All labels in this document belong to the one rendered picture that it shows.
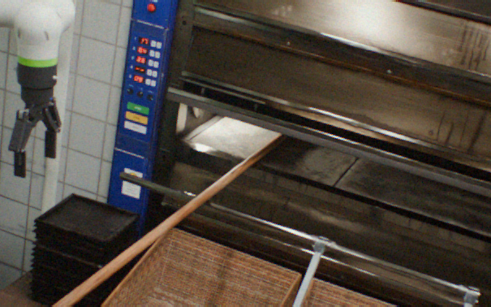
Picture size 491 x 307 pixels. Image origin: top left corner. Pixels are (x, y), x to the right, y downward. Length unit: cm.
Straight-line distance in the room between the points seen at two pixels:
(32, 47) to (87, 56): 134
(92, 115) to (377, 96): 112
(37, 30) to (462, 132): 149
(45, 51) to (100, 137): 141
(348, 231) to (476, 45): 80
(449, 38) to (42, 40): 139
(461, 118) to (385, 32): 37
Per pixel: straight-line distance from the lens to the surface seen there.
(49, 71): 215
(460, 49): 295
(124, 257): 248
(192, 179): 338
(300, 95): 310
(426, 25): 298
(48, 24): 210
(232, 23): 316
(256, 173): 325
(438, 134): 302
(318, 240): 284
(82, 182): 361
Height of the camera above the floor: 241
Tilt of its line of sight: 22 degrees down
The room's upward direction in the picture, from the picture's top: 11 degrees clockwise
